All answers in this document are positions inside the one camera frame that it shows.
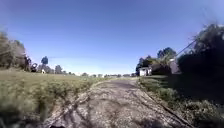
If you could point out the dark hedge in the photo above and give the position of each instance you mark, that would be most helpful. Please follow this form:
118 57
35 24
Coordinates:
203 66

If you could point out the grass verge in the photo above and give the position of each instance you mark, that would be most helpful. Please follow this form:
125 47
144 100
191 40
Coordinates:
186 106

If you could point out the grey gravel path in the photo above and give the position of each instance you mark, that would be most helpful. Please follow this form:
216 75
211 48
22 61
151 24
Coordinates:
116 106

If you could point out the row of trees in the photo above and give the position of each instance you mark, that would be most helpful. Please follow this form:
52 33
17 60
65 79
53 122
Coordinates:
13 55

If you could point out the white building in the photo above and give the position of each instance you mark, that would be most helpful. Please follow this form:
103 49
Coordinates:
144 71

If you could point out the grass field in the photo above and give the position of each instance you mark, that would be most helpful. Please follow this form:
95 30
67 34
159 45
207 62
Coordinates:
33 88

